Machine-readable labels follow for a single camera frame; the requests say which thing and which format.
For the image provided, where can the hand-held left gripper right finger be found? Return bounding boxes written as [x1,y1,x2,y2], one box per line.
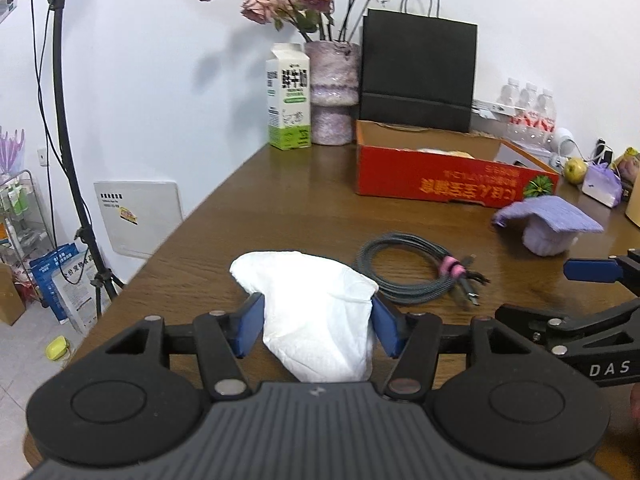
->
[371,292,536,403]

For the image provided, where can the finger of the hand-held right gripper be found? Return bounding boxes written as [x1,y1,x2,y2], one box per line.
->
[494,299,640,358]
[563,249,640,286]

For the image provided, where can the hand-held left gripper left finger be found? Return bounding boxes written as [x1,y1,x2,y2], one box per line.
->
[102,292,266,403]

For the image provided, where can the white tissue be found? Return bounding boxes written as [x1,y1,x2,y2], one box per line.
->
[229,250,380,383]

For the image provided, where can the purple knitted hat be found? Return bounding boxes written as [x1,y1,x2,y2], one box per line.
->
[491,196,605,257]

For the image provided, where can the red cardboard box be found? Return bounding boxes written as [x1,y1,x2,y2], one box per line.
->
[354,119,561,209]

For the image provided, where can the green apple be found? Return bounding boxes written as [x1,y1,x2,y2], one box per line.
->
[563,157,588,184]

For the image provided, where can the white round device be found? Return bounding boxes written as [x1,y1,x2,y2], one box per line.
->
[550,127,577,157]

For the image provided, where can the clear water bottle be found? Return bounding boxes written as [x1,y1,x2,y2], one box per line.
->
[534,88,558,146]
[517,81,541,138]
[500,77,523,136]

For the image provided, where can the white printed bag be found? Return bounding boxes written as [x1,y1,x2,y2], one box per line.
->
[52,255,113,336]

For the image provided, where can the grey cardboard box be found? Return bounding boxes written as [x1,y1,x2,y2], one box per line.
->
[470,100,511,136]

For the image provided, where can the small yellow case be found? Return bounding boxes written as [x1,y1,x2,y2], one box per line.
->
[46,336,72,361]

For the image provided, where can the blue printed bag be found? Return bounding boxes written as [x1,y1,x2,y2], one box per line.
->
[29,242,81,326]

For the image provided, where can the white green milk carton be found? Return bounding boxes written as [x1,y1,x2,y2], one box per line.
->
[265,43,313,151]

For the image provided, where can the brown cardboard box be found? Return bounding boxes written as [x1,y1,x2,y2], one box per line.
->
[0,262,27,326]

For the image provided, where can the purple speckled vase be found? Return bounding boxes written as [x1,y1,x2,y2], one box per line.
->
[304,40,362,146]

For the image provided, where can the metal storage rack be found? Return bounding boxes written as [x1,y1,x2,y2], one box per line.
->
[0,167,56,261]

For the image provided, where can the black paper bag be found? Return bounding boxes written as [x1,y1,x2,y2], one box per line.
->
[359,0,478,134]

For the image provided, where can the black light stand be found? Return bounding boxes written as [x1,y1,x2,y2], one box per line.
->
[30,0,126,306]

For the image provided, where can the purple plastic hangers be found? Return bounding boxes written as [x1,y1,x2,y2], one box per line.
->
[0,127,27,177]

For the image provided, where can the purple drawstring bag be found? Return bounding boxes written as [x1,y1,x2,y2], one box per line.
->
[581,161,623,208]

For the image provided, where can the grey coiled cable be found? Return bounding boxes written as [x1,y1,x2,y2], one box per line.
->
[352,232,491,308]

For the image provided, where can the white wall panel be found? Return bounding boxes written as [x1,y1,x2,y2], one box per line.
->
[93,180,183,261]

